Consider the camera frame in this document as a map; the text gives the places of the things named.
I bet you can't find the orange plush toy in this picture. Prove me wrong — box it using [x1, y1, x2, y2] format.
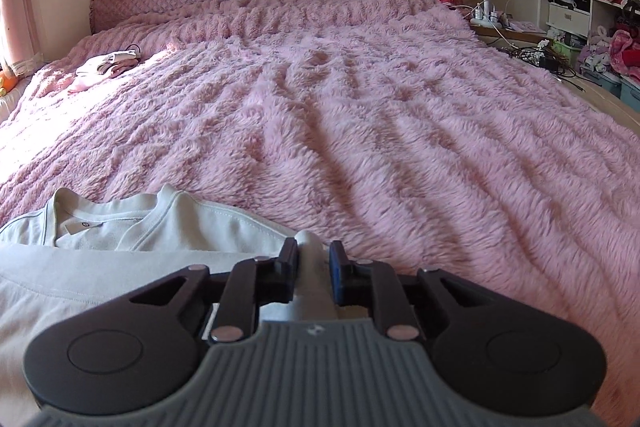
[0, 69, 20, 96]

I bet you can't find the small pink white garment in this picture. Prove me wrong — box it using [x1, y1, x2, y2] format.
[68, 49, 141, 93]

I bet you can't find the pink fluffy blanket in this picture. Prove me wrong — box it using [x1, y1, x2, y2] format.
[1, 0, 639, 426]

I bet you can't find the wooden bedside table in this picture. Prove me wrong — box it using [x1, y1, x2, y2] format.
[470, 22, 547, 44]

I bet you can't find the green storage basket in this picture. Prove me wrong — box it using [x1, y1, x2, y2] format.
[552, 40, 582, 68]

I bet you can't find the white sweatshirt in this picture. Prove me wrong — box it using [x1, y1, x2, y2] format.
[0, 183, 371, 427]

